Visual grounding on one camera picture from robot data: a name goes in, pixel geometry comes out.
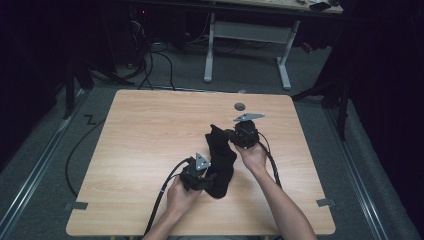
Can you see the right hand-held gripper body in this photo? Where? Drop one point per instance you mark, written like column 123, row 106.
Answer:
column 246, row 135

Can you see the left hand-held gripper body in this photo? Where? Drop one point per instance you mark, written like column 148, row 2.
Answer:
column 193, row 176

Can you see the black sock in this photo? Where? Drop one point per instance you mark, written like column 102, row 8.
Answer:
column 221, row 173
column 218, row 131

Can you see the person's right hand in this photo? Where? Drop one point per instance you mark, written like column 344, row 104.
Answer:
column 255, row 158

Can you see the person's left hand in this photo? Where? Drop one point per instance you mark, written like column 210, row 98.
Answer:
column 181, row 200

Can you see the small grey tape piece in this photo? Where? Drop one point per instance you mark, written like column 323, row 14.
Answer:
column 242, row 91

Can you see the black metal stand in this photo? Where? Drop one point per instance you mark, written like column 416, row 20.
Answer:
column 69, row 93
column 342, row 110

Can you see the grey tape strip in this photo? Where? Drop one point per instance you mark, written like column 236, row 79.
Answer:
column 325, row 202
column 77, row 206

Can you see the small red object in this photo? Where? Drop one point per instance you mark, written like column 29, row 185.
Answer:
column 307, row 47

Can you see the black zigzag floor tape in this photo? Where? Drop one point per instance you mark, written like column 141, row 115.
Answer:
column 90, row 119

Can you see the light wooden desk top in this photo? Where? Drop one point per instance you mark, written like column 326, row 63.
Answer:
column 283, row 4

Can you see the dark computer with red light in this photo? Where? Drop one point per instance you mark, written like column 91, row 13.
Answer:
column 141, row 15

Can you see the black flat device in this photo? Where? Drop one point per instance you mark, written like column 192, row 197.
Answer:
column 320, row 6

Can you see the white metal desk frame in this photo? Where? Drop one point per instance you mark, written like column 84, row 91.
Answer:
column 248, row 32

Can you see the metal floor rail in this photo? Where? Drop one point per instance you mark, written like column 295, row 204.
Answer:
column 43, row 150
column 358, row 173

